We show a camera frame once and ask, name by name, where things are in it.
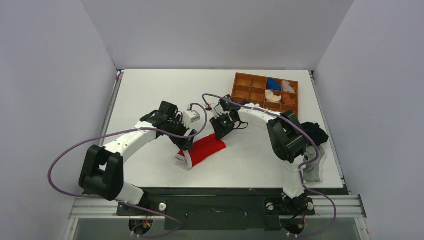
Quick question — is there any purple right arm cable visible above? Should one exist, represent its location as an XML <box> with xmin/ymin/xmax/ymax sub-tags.
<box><xmin>201</xmin><ymin>93</ymin><xmax>338</xmax><ymax>238</ymax></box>

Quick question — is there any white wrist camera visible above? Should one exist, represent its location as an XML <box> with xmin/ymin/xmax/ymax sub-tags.
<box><xmin>206</xmin><ymin>102</ymin><xmax>225</xmax><ymax>118</ymax></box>
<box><xmin>181</xmin><ymin>110</ymin><xmax>201</xmax><ymax>128</ymax></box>

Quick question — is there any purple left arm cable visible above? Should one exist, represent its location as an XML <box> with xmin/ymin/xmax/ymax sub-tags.
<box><xmin>47</xmin><ymin>102</ymin><xmax>209</xmax><ymax>239</ymax></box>

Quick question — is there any blue rolled underwear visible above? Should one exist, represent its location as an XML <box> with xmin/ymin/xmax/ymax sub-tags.
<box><xmin>266</xmin><ymin>77</ymin><xmax>282</xmax><ymax>91</ymax></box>

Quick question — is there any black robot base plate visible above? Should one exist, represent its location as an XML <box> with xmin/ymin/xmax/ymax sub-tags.
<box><xmin>112</xmin><ymin>187</ymin><xmax>348</xmax><ymax>235</ymax></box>

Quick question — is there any cream rolled underwear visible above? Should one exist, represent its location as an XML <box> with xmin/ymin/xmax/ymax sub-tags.
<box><xmin>264</xmin><ymin>89</ymin><xmax>282</xmax><ymax>104</ymax></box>

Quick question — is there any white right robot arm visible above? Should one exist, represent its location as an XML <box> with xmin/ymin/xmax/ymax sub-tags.
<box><xmin>206</xmin><ymin>95</ymin><xmax>308</xmax><ymax>214</ymax></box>

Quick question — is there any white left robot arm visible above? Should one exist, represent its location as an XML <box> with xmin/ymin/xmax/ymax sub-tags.
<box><xmin>78</xmin><ymin>101</ymin><xmax>201</xmax><ymax>215</ymax></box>

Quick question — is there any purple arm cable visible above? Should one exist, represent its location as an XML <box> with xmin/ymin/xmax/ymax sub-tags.
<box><xmin>47</xmin><ymin>102</ymin><xmax>209</xmax><ymax>239</ymax></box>
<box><xmin>201</xmin><ymin>93</ymin><xmax>338</xmax><ymax>238</ymax></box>

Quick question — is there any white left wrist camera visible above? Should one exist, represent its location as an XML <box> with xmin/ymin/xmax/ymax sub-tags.
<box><xmin>181</xmin><ymin>110</ymin><xmax>201</xmax><ymax>128</ymax></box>

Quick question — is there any black underwear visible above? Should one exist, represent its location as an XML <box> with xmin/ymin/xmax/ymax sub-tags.
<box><xmin>301</xmin><ymin>122</ymin><xmax>329</xmax><ymax>147</ymax></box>

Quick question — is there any red underwear white trim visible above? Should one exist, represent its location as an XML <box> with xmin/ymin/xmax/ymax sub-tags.
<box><xmin>175</xmin><ymin>133</ymin><xmax>226</xmax><ymax>171</ymax></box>

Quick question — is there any orange rolled underwear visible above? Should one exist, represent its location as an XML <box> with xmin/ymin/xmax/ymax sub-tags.
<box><xmin>281</xmin><ymin>92</ymin><xmax>297</xmax><ymax>106</ymax></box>

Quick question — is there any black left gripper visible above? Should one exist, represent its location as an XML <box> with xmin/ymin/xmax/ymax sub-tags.
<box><xmin>166</xmin><ymin>115</ymin><xmax>196</xmax><ymax>151</ymax></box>

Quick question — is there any wooden compartment tray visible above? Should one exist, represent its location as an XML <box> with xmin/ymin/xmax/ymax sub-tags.
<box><xmin>231</xmin><ymin>72</ymin><xmax>299</xmax><ymax>116</ymax></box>

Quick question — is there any grey underwear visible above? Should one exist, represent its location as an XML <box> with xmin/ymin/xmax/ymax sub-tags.
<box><xmin>303</xmin><ymin>146</ymin><xmax>327</xmax><ymax>183</ymax></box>

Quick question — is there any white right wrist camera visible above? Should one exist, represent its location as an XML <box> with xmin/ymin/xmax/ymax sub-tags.
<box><xmin>206</xmin><ymin>102</ymin><xmax>225</xmax><ymax>118</ymax></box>

